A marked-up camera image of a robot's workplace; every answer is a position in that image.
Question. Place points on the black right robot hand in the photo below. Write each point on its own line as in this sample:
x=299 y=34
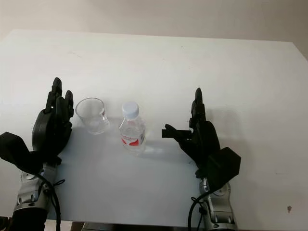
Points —
x=204 y=137

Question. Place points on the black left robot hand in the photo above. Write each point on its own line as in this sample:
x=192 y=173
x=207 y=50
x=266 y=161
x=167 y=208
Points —
x=49 y=130

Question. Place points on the clear water bottle red label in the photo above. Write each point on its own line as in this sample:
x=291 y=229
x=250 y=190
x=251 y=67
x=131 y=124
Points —
x=132 y=130

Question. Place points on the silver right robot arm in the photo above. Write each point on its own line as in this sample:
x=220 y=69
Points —
x=219 y=207

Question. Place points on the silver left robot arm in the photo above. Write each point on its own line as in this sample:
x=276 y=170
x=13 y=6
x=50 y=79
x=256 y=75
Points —
x=31 y=199

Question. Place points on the clear plastic cup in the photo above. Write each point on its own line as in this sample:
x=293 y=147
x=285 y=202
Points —
x=92 y=118

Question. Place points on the dark grey robot torso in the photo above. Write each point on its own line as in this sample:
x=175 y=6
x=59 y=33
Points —
x=101 y=226

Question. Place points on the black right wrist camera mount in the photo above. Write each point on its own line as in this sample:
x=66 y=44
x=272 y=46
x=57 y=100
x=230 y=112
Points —
x=223 y=166

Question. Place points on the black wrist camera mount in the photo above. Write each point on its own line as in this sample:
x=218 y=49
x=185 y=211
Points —
x=223 y=166
x=16 y=151

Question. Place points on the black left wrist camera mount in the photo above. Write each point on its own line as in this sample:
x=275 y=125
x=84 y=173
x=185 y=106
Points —
x=16 y=151

